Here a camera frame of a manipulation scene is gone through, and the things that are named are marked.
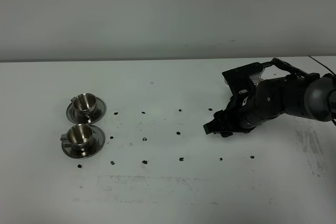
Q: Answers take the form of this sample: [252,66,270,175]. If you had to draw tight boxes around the near stainless steel saucer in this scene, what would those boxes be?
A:
[61,124,105,159]

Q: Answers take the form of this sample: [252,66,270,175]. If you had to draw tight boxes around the near stainless steel teacup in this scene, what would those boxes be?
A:
[60,124,94,151]

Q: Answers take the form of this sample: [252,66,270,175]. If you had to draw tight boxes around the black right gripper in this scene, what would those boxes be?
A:
[203,91,265,138]

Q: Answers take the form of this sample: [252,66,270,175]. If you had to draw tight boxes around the stainless steel teacup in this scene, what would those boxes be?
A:
[60,124,94,151]
[71,93,98,117]

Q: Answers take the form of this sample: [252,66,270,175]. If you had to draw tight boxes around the stainless steel saucer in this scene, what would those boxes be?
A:
[66,98,107,124]
[61,124,105,159]

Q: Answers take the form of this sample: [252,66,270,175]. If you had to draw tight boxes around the black right camera cable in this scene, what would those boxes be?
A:
[261,55,336,127]

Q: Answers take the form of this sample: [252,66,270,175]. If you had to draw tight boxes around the far stainless steel saucer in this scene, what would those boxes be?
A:
[66,98,107,124]

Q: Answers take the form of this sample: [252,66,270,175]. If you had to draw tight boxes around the far stainless steel teacup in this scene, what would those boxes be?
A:
[71,93,98,117]

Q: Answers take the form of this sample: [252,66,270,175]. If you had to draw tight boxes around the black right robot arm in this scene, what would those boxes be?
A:
[203,73,335,137]

